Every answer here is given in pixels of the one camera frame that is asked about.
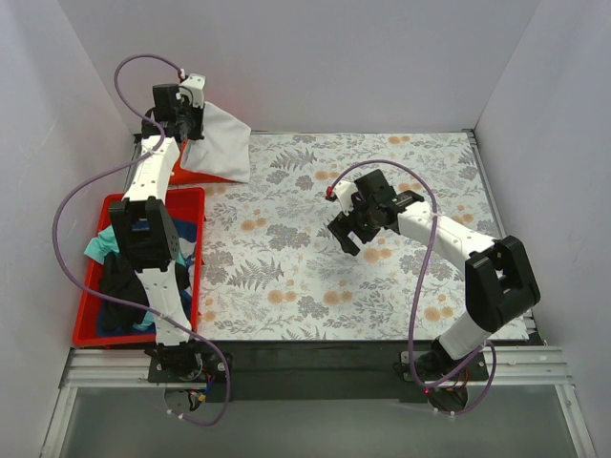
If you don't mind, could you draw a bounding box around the white t shirt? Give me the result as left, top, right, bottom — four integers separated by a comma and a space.
181, 102, 251, 183

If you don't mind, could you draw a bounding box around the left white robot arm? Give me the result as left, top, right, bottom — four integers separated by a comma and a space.
110, 74, 205, 347

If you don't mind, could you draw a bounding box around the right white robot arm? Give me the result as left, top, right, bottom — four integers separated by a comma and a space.
326, 170, 540, 381

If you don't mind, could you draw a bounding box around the folded orange t shirt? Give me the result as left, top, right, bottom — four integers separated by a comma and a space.
169, 149, 230, 186

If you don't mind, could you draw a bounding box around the floral table mat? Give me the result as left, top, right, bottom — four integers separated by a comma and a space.
198, 133, 500, 340

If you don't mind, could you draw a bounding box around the red plastic bin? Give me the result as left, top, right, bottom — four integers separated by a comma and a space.
73, 187, 205, 347

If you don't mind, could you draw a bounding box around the dark blue garment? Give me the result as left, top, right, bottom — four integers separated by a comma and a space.
85, 219, 198, 337

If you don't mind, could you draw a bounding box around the teal garment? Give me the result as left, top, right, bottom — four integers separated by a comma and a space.
84, 226, 119, 264

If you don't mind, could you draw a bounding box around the black garment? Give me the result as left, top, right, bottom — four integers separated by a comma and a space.
97, 253, 192, 336

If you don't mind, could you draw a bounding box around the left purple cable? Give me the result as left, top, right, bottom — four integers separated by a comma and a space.
52, 55, 235, 426

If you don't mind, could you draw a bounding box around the purple cable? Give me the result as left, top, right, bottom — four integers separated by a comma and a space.
52, 55, 235, 426
325, 160, 496, 416

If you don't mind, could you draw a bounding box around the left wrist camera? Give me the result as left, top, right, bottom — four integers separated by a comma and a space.
179, 73, 206, 109

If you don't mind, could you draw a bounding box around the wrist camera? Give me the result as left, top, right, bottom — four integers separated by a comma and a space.
179, 73, 206, 109
325, 179, 358, 215

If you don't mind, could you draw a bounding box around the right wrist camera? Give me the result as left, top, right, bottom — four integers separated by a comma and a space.
325, 179, 358, 215

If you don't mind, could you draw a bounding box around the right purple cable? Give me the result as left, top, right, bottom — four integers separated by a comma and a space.
325, 160, 496, 416

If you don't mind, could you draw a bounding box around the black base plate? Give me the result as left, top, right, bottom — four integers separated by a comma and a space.
147, 336, 488, 405

